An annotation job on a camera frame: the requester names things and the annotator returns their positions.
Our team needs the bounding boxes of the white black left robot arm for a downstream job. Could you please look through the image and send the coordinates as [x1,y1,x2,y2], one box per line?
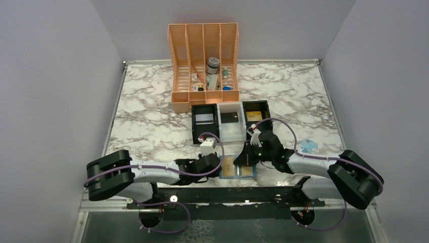
[84,150,222,208]

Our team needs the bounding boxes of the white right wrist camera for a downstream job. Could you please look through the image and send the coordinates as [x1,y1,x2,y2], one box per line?
[247,124,262,147]

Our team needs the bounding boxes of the silver credit card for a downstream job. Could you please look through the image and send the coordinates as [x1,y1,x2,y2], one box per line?
[195,113,215,125]

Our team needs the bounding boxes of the black metal base rail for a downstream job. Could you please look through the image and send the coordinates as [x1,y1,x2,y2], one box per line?
[80,187,376,222]

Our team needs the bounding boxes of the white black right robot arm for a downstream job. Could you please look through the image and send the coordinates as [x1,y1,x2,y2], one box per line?
[234,130,384,210]

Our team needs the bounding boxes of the gold credit card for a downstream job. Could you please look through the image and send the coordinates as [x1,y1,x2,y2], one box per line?
[246,111,263,122]

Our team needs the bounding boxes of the black right card bin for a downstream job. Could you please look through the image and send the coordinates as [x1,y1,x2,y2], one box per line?
[242,100,271,139]

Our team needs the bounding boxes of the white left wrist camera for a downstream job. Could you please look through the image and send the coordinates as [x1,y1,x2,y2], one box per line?
[199,137,218,156]

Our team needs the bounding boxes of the blue leather card holder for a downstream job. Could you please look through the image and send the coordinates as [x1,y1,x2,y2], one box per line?
[219,155,256,180]

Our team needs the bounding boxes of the white middle card bin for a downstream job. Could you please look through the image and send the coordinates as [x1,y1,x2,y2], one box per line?
[217,102,246,143]

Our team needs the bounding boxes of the black credit card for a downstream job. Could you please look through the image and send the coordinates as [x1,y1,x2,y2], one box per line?
[220,112,239,124]

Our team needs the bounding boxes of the orange plastic file organizer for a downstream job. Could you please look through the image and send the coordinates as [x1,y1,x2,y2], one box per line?
[168,22,240,113]

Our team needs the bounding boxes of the grey round jar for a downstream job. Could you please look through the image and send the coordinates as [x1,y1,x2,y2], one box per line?
[206,57,220,74]

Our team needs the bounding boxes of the black left card bin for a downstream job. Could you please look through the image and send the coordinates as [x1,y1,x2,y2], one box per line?
[191,104,220,144]

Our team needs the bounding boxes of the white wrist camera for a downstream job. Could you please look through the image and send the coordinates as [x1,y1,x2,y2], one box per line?
[199,137,218,156]
[247,124,262,147]

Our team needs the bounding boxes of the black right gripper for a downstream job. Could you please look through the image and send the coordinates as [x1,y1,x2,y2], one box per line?
[233,141,274,166]

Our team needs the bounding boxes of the clear blue plastic package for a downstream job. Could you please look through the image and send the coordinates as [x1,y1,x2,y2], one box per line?
[299,139,319,154]

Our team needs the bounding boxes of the black card bin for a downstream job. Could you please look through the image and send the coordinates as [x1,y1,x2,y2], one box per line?
[191,104,220,144]
[242,100,271,139]

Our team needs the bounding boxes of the green white small tube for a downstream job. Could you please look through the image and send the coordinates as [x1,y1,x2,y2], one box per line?
[223,66,228,80]

